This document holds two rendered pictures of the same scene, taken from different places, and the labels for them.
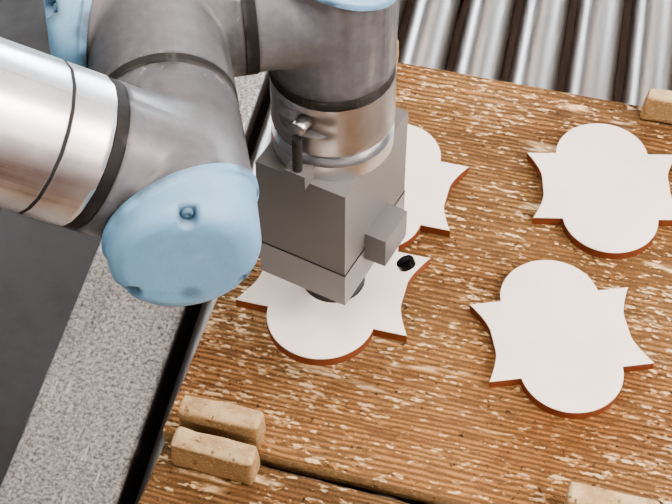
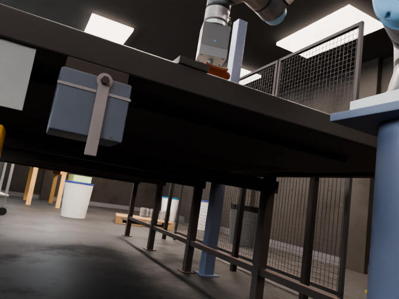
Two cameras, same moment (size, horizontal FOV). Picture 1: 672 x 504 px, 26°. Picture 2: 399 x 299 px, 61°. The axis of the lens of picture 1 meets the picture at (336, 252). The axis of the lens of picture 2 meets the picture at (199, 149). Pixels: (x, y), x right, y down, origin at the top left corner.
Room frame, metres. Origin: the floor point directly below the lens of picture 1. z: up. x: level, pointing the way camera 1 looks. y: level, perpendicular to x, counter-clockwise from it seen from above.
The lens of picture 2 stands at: (1.22, 0.78, 0.62)
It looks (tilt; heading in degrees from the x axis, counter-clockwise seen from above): 9 degrees up; 233
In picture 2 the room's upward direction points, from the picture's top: 8 degrees clockwise
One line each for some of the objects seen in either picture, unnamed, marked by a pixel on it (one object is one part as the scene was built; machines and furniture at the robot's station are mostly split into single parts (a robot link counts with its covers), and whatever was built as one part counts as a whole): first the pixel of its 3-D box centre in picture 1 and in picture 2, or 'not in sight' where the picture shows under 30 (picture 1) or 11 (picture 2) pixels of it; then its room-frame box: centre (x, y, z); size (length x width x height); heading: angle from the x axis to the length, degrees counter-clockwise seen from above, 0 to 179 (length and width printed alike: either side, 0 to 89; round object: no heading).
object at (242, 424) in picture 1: (221, 421); not in sight; (0.56, 0.08, 0.95); 0.06 x 0.02 x 0.03; 75
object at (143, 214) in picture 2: not in sight; (144, 216); (-2.27, -5.23, 0.16); 1.14 x 0.79 x 0.32; 159
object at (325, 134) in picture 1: (330, 99); (217, 18); (0.63, 0.00, 1.18); 0.08 x 0.08 x 0.05
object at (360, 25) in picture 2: not in sight; (239, 164); (-1.51, -1.99, 1.11); 3.04 x 0.03 x 2.21; 78
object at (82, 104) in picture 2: not in sight; (88, 111); (1.00, 0.11, 0.77); 0.14 x 0.11 x 0.18; 168
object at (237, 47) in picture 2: not in sight; (224, 140); (-0.83, -1.54, 1.20); 0.17 x 0.17 x 2.40; 78
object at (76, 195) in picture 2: not in sight; (76, 199); (-1.00, -5.64, 0.33); 0.53 x 0.53 x 0.65
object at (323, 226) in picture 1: (346, 194); (213, 44); (0.62, -0.01, 1.10); 0.10 x 0.09 x 0.16; 61
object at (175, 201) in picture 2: not in sight; (169, 209); (-3.90, -6.81, 0.30); 0.48 x 0.48 x 0.61
